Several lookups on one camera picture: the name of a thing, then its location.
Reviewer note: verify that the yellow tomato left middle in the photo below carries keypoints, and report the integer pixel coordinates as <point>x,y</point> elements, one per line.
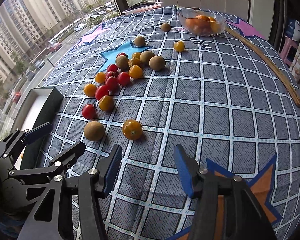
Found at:
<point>100,77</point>

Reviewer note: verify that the large yellow tomato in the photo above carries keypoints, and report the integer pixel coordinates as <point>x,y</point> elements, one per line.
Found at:
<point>132,129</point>

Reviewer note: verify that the brown longan left cluster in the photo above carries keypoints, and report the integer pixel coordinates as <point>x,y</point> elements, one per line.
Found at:
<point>122,62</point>

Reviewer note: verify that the brown longan rightmost cluster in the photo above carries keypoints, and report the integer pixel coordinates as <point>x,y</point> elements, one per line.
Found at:
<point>157,63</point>

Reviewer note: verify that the brown longan cluster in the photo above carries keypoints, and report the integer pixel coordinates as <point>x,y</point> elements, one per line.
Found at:
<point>145,57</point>
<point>157,63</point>
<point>122,62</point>

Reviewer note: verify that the dark green open box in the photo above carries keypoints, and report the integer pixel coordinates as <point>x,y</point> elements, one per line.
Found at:
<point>38,108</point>

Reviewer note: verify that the red tomato cluster right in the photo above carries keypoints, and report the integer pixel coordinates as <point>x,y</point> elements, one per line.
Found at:
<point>123,78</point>

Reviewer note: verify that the red tomato with stem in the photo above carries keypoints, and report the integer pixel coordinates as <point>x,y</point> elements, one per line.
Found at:
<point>111,83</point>

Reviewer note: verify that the yellow tomato left edge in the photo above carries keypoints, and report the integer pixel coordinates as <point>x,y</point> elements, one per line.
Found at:
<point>90,90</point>

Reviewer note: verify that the oranges in bowl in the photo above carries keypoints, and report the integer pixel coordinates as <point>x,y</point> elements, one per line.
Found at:
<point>202,25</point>

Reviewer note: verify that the red tomato upper left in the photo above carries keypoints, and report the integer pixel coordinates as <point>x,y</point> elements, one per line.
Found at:
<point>112,68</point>

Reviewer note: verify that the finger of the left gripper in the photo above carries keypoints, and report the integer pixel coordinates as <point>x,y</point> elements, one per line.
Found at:
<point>35,133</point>
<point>61,163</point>

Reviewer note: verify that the curved wooden stick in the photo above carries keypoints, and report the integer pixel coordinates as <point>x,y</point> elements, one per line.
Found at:
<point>289,87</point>

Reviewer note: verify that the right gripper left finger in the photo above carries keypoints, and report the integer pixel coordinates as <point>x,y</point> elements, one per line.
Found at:
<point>51,216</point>

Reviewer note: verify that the red tomato lowest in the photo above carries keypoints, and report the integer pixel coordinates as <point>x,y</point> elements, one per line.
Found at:
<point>89,112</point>

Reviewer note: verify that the pink plastic stool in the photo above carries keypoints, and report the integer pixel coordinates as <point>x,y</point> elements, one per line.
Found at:
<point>288,51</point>

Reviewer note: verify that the grey checked tablecloth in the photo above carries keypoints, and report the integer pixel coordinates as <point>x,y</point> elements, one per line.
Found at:
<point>217,98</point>

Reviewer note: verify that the lone yellow tomato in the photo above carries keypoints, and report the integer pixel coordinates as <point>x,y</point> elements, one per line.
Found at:
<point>179,46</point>

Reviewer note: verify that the yellow pointed tomato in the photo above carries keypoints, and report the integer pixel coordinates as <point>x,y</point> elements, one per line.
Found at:
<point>135,72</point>

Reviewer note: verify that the yellow tomato upper cluster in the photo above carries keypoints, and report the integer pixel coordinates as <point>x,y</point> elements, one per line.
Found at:
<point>136,55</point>

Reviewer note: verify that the red tomato lower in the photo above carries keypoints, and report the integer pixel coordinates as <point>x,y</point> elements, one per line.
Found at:
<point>101,91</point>

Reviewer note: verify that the yellow tomato mid cluster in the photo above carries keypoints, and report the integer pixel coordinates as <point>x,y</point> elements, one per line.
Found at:
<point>134,61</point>

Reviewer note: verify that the brown longan middle cluster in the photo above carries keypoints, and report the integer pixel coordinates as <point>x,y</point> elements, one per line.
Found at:
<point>145,57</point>

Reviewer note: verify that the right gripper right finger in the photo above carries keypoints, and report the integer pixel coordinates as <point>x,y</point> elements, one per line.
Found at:
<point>228,207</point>

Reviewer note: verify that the pink tray on sill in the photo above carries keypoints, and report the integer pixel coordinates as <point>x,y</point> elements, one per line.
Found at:
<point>141,7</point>

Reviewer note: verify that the clear glass bowl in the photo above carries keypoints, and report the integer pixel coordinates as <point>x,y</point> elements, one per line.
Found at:
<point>184,13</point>

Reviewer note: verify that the brown longan on star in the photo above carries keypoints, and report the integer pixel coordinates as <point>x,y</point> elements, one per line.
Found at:
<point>139,41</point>

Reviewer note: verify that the dark yellow tomato lower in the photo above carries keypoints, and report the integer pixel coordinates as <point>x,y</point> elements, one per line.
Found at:
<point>106,103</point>

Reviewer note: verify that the small red tomato top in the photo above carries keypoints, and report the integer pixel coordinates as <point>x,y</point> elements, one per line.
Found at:
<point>122,54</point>

